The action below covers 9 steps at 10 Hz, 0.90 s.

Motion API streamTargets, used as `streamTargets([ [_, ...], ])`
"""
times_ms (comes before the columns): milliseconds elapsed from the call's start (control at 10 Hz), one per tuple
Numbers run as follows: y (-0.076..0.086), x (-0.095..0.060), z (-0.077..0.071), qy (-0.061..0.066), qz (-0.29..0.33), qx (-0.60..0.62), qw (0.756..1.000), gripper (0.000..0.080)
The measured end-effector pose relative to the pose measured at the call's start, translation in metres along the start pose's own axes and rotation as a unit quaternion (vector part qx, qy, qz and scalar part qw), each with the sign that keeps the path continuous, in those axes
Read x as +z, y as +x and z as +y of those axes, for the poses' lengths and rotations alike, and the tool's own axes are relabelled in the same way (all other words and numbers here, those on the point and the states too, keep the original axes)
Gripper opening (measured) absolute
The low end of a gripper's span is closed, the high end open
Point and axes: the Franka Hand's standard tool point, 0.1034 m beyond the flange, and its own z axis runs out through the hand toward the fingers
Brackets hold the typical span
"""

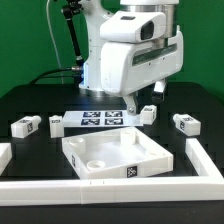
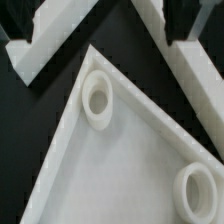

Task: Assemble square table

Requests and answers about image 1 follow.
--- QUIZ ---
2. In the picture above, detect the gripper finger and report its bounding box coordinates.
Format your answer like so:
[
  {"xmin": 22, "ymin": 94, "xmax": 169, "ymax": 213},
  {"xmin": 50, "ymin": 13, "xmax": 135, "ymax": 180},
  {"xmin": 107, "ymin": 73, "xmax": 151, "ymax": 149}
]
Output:
[
  {"xmin": 152, "ymin": 79, "xmax": 166, "ymax": 103},
  {"xmin": 124, "ymin": 95, "xmax": 137, "ymax": 115}
]

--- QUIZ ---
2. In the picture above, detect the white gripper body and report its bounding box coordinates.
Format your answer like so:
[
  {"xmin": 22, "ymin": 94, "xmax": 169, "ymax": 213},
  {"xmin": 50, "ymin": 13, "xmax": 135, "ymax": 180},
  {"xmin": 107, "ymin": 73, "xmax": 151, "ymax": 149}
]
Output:
[{"xmin": 101, "ymin": 31, "xmax": 183, "ymax": 97}]

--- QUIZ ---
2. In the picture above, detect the white square table top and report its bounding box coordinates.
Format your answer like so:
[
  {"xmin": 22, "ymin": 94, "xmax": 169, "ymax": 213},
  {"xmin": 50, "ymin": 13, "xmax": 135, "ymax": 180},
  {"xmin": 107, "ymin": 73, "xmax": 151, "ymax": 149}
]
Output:
[{"xmin": 62, "ymin": 127, "xmax": 173, "ymax": 179}]

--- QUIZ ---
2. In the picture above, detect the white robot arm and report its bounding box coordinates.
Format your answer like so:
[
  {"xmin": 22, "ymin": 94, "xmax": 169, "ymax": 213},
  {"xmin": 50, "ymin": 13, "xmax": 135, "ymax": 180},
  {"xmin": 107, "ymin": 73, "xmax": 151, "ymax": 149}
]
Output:
[{"xmin": 80, "ymin": 0, "xmax": 183, "ymax": 115}]

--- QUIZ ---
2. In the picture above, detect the white marker plate with tags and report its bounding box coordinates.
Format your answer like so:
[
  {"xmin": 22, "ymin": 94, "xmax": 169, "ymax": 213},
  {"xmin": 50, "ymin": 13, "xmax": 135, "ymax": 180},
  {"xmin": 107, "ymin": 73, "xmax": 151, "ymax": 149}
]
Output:
[{"xmin": 63, "ymin": 110, "xmax": 141, "ymax": 128}]

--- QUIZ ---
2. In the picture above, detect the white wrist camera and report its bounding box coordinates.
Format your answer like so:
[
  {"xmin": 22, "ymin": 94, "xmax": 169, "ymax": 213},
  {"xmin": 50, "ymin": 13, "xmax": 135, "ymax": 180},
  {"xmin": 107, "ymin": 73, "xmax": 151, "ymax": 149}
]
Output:
[{"xmin": 100, "ymin": 11, "xmax": 166, "ymax": 43}]

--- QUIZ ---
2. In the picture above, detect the black base cable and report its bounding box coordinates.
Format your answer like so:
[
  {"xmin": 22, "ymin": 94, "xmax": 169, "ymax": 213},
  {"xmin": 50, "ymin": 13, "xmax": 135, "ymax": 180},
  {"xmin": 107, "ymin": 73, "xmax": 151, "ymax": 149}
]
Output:
[{"xmin": 29, "ymin": 65, "xmax": 84, "ymax": 85}]

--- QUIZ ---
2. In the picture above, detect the white hanging cable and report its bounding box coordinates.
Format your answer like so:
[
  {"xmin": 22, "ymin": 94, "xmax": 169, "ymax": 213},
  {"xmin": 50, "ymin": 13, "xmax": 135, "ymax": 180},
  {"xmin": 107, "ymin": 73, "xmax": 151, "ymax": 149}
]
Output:
[{"xmin": 46, "ymin": 0, "xmax": 65, "ymax": 84}]

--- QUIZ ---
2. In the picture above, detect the white U-shaped fence wall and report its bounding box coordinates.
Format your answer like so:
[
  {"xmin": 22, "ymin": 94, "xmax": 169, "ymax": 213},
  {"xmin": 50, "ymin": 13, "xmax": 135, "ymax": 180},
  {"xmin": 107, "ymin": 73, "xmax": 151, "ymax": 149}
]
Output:
[{"xmin": 0, "ymin": 138, "xmax": 224, "ymax": 206}]

